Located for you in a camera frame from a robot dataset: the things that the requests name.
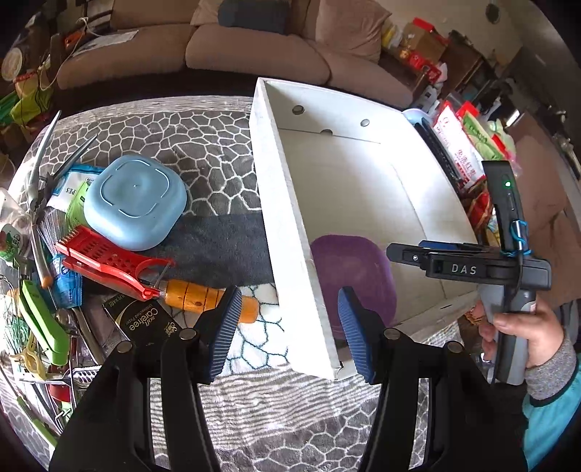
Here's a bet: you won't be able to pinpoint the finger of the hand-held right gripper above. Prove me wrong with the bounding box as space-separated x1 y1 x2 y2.
387 243 499 278
418 240 501 256

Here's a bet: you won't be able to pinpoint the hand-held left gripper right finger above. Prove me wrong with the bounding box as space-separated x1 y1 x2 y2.
338 287 527 472

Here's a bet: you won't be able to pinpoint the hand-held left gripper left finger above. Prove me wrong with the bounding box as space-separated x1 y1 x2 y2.
49 286 243 472

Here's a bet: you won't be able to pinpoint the orange wooden handle tool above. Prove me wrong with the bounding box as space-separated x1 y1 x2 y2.
157 278 260 324

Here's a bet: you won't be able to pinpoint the white cardboard box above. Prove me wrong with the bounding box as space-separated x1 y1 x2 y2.
248 77 483 382

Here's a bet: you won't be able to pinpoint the light blue square container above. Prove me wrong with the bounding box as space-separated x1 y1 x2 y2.
84 155 188 252

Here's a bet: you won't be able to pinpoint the green plastic clip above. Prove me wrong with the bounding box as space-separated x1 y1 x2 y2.
20 280 70 366

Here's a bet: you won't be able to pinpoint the green handle tool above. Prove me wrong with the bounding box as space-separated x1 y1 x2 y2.
16 396 58 449

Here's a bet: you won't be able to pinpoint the person's right forearm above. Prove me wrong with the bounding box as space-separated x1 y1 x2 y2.
520 336 581 472

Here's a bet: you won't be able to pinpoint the person's right hand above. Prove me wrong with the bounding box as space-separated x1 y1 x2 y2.
481 300 566 382

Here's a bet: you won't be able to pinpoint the purple plastic lid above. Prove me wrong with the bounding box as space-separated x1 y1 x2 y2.
311 233 398 346

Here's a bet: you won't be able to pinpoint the black tissue packet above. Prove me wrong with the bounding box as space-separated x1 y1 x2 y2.
102 297 197 348

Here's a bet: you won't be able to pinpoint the black remote control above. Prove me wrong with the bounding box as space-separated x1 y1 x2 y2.
415 119 469 192

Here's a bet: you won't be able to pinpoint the white red snack bag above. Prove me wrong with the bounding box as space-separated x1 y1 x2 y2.
433 102 484 190

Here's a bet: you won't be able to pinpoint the green snack bag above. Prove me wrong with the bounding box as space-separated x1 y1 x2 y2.
456 102 516 160

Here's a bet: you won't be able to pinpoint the light blue bowl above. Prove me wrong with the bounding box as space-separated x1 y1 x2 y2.
402 108 437 127

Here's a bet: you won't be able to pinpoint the red plastic grater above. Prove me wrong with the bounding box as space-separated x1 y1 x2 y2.
55 225 176 301

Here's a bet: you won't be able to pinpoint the blue plastic packet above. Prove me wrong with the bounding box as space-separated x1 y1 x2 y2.
50 254 85 310

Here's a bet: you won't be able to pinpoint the patterned grey blanket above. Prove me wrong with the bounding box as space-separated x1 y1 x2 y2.
0 95 455 472

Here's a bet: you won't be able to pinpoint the green striped packet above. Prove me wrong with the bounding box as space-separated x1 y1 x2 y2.
66 180 94 232

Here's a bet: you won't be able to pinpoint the yellow clothes peg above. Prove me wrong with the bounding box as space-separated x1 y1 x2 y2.
8 346 47 383

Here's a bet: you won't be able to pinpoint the white wipes packet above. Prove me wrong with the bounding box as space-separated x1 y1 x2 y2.
45 163 106 210

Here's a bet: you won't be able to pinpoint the clear plastic cup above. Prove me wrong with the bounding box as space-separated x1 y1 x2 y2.
0 190 35 264

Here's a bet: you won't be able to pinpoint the beige pillow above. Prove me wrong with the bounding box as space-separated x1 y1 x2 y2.
317 0 392 65

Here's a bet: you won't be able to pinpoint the metal tongs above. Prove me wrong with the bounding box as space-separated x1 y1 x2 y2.
25 110 99 215

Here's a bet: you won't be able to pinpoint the beige sofa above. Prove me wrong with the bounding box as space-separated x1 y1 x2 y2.
57 0 416 108

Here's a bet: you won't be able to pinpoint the green plastic bag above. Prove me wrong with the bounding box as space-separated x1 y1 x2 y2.
0 85 52 129

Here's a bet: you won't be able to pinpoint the dark blue cushion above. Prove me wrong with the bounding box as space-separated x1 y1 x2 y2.
218 0 291 30

